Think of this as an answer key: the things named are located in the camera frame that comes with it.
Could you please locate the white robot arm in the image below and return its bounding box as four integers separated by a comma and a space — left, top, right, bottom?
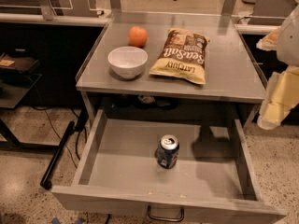
256, 6, 299, 130

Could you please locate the dark box on side table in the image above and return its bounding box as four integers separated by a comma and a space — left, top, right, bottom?
0, 52, 40, 75

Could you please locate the brown sea salt chip bag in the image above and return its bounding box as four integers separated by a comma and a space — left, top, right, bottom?
149, 28, 209, 85

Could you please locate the white ceramic bowl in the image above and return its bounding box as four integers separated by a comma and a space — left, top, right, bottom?
107, 46, 148, 79

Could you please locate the black metal drawer handle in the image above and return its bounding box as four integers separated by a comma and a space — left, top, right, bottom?
147, 205, 185, 223

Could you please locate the grey counter cabinet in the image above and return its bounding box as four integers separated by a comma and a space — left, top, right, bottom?
77, 12, 265, 123

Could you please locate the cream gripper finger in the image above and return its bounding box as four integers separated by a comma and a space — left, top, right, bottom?
257, 66, 299, 130
256, 27, 280, 51

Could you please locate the black side table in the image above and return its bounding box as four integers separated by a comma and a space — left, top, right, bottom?
0, 73, 60, 151

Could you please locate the black bar on floor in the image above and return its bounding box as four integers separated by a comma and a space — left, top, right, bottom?
40, 121, 75, 190

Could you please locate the blue pepsi can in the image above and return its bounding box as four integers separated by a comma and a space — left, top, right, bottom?
156, 134, 179, 169

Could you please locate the open grey drawer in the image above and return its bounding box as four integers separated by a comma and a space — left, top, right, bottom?
52, 110, 286, 224

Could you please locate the black floor cable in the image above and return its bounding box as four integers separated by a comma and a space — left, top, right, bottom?
31, 105, 92, 170

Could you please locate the orange fruit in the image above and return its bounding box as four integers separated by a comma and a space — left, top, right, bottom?
128, 26, 148, 48

